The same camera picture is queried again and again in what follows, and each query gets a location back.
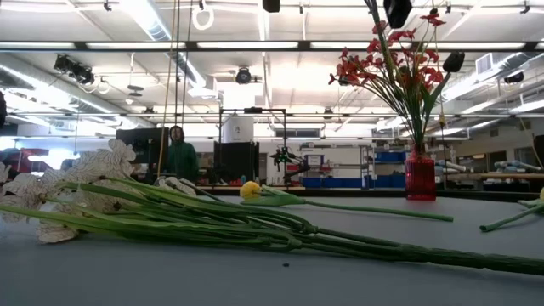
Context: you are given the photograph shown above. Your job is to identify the red flower bunch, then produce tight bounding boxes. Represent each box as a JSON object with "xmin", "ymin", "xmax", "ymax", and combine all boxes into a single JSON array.
[
  {"xmin": 369, "ymin": 0, "xmax": 452, "ymax": 154},
  {"xmin": 327, "ymin": 45, "xmax": 422, "ymax": 154}
]

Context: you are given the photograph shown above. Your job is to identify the yellow tulip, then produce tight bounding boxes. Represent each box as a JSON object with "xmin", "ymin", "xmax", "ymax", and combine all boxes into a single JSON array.
[
  {"xmin": 240, "ymin": 180, "xmax": 455, "ymax": 224},
  {"xmin": 479, "ymin": 188, "xmax": 544, "ymax": 234}
]

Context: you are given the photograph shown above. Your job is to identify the red glass vase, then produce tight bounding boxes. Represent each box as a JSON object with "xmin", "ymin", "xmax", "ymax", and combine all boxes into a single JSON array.
[{"xmin": 404, "ymin": 144, "xmax": 437, "ymax": 201}]

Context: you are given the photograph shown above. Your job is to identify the black ceiling spotlight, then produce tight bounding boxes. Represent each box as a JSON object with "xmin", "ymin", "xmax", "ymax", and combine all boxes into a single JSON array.
[{"xmin": 235, "ymin": 66, "xmax": 253, "ymax": 85}]

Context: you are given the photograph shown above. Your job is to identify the white cylinder tank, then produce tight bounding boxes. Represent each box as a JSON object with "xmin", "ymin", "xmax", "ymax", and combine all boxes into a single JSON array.
[{"xmin": 222, "ymin": 116, "xmax": 255, "ymax": 144}]

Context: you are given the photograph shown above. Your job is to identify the black panel screens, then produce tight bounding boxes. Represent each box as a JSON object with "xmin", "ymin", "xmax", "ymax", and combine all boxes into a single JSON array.
[{"xmin": 213, "ymin": 141, "xmax": 260, "ymax": 182}]

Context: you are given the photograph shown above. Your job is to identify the person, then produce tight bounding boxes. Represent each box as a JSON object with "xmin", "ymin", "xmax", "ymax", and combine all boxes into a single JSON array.
[{"xmin": 163, "ymin": 125, "xmax": 200, "ymax": 184}]

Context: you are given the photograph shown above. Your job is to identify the blue storage bins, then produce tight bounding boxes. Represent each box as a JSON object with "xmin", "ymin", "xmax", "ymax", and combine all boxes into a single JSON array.
[{"xmin": 302, "ymin": 151, "xmax": 405, "ymax": 190}]

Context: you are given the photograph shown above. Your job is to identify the black monitor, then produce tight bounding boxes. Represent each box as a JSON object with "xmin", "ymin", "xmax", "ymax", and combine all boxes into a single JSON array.
[{"xmin": 115, "ymin": 127, "xmax": 170, "ymax": 165}]

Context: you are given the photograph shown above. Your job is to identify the white flower bunch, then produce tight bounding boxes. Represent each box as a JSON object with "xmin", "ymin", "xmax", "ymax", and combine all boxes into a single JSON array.
[{"xmin": 0, "ymin": 138, "xmax": 544, "ymax": 276}]

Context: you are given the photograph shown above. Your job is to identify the red machine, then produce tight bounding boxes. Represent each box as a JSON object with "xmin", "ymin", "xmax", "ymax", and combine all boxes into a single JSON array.
[{"xmin": 0, "ymin": 147, "xmax": 51, "ymax": 173}]

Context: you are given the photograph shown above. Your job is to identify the white hanging ring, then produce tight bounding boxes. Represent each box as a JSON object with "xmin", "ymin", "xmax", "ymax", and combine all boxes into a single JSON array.
[{"xmin": 191, "ymin": 3, "xmax": 215, "ymax": 31}]

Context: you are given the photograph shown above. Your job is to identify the black metal frame rig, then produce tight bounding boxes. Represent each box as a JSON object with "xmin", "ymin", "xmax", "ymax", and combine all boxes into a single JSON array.
[{"xmin": 218, "ymin": 107, "xmax": 288, "ymax": 184}]

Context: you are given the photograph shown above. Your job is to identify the black hanging cord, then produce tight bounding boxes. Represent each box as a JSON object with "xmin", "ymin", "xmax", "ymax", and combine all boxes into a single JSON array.
[{"xmin": 173, "ymin": 0, "xmax": 182, "ymax": 171}]

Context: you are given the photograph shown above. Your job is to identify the yellow hanging cord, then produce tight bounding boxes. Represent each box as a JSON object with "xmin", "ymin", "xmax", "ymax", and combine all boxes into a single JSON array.
[{"xmin": 156, "ymin": 0, "xmax": 178, "ymax": 178}]

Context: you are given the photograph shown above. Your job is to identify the hanging cable with yellow plug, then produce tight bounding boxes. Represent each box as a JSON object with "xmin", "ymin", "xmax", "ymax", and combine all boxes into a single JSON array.
[{"xmin": 430, "ymin": 0, "xmax": 448, "ymax": 188}]

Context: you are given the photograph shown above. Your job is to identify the black ceiling camera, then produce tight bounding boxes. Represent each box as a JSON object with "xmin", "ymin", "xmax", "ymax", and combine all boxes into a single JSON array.
[{"xmin": 53, "ymin": 54, "xmax": 95, "ymax": 86}]

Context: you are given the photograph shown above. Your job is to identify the black table frame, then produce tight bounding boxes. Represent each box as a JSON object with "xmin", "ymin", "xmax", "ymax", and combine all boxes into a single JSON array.
[{"xmin": 199, "ymin": 186, "xmax": 544, "ymax": 203}]

